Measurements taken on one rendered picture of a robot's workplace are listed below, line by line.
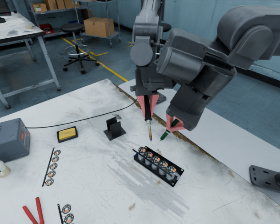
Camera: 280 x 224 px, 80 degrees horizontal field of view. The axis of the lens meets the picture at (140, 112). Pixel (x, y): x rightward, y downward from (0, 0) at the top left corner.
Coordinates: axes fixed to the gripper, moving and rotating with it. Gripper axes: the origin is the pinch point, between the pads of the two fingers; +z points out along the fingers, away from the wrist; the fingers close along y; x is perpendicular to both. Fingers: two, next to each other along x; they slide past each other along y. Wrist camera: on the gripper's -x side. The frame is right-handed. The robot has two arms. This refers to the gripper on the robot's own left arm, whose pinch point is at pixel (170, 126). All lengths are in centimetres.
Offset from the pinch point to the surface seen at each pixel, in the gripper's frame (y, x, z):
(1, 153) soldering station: 24, -39, 31
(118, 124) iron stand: -5.5, -15.6, 22.0
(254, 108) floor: -170, 77, 73
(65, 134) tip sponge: 6.2, -30.9, 32.0
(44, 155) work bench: 16.4, -30.0, 33.2
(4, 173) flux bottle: 28, -34, 33
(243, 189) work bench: -6.7, 29.6, 11.4
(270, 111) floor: -175, 93, 68
